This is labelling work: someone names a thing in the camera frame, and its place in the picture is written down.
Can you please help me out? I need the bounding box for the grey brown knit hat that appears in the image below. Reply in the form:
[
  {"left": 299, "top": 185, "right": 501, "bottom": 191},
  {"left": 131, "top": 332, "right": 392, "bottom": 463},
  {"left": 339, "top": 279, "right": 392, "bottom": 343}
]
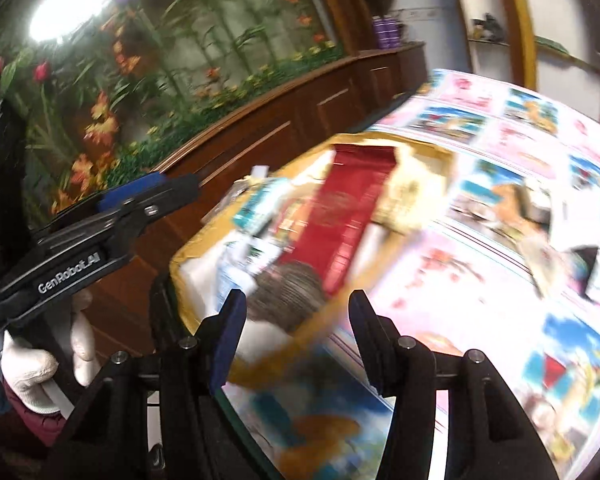
[{"left": 247, "top": 260, "right": 331, "bottom": 336}]

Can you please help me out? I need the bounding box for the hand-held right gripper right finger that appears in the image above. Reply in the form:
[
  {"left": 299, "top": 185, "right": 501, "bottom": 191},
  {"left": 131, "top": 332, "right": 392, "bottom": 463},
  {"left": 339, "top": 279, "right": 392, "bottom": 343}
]
[{"left": 348, "top": 290, "right": 551, "bottom": 480}]

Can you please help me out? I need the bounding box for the person's left hand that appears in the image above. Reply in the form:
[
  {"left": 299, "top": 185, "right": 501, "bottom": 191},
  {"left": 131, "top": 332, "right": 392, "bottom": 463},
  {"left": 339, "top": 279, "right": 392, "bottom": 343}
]
[{"left": 0, "top": 287, "right": 101, "bottom": 416}]

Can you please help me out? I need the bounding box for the person's left forearm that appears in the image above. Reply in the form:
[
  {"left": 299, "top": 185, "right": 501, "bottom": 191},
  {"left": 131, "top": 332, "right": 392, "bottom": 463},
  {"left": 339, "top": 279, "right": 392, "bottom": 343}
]
[{"left": 2, "top": 385, "right": 68, "bottom": 448}]

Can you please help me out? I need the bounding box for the wooden wall shelf unit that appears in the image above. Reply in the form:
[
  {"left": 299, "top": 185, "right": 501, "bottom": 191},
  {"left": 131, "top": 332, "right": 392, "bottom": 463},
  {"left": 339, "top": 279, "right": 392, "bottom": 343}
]
[{"left": 445, "top": 0, "right": 600, "bottom": 91}]

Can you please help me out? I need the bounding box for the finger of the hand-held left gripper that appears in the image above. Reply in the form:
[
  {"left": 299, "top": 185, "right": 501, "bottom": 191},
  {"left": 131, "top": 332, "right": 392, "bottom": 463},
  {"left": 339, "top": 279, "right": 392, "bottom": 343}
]
[
  {"left": 55, "top": 172, "right": 167, "bottom": 231},
  {"left": 105, "top": 177, "right": 203, "bottom": 241}
]

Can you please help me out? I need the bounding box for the white pouch orange print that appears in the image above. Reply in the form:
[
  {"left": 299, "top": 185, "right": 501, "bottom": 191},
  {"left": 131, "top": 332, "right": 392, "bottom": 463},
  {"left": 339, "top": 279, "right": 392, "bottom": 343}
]
[{"left": 267, "top": 195, "right": 326, "bottom": 256}]

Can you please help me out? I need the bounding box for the dark tool on shelf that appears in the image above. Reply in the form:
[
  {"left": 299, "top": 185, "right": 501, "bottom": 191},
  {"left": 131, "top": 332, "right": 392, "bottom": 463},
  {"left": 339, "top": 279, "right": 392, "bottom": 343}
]
[{"left": 470, "top": 12, "right": 511, "bottom": 43}]

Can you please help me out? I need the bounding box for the yellow fuzzy cloth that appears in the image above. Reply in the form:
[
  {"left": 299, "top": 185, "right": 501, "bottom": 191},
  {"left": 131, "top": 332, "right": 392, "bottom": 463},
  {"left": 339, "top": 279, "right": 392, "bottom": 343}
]
[{"left": 375, "top": 152, "right": 448, "bottom": 233}]

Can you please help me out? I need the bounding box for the wooden cabinet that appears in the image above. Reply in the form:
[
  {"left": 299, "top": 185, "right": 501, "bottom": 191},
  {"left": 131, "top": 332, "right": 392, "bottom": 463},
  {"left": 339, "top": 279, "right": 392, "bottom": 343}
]
[{"left": 70, "top": 42, "right": 428, "bottom": 361}]

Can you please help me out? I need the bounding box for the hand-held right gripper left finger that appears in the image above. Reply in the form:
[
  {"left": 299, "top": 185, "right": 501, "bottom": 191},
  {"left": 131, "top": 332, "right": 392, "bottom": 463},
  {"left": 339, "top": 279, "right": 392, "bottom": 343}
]
[{"left": 45, "top": 287, "right": 281, "bottom": 480}]

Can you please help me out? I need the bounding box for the white printed paper packet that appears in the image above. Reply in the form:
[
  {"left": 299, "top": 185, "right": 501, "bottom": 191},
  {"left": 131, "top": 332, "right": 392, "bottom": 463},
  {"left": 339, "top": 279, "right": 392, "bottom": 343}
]
[{"left": 550, "top": 192, "right": 600, "bottom": 251}]

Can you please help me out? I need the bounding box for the green item on shelf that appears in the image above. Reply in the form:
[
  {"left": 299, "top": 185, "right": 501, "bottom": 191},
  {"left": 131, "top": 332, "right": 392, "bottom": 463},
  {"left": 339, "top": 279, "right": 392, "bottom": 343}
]
[{"left": 532, "top": 35, "right": 576, "bottom": 58}]

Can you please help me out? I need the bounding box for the printed tablecloth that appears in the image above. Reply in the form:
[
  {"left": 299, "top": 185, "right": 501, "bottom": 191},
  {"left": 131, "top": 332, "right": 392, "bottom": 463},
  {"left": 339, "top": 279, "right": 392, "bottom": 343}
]
[{"left": 215, "top": 67, "right": 600, "bottom": 480}]

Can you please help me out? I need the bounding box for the flower wall mural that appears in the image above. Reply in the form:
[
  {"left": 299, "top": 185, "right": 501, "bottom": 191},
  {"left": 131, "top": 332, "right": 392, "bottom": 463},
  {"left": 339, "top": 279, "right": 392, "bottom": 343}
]
[{"left": 0, "top": 0, "right": 351, "bottom": 221}]

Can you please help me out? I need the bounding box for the green and white packet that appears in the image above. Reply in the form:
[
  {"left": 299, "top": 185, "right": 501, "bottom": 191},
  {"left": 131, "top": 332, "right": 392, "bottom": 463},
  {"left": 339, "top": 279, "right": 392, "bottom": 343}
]
[{"left": 220, "top": 237, "right": 281, "bottom": 291}]

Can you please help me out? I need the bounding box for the light blue tissue pack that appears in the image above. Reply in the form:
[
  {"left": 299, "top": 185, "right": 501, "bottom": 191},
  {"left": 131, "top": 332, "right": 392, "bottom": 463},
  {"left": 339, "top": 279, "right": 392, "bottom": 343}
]
[{"left": 232, "top": 177, "right": 291, "bottom": 236}]

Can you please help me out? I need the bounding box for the red foil packet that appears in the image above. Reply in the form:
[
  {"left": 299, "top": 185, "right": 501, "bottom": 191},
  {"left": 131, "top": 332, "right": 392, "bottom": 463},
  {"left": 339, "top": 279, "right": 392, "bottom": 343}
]
[{"left": 292, "top": 144, "right": 398, "bottom": 296}]

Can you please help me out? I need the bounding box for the white foam box yellow tape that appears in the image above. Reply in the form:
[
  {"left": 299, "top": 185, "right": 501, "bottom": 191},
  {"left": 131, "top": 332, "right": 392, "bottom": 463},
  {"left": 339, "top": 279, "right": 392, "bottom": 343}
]
[{"left": 170, "top": 132, "right": 456, "bottom": 391}]

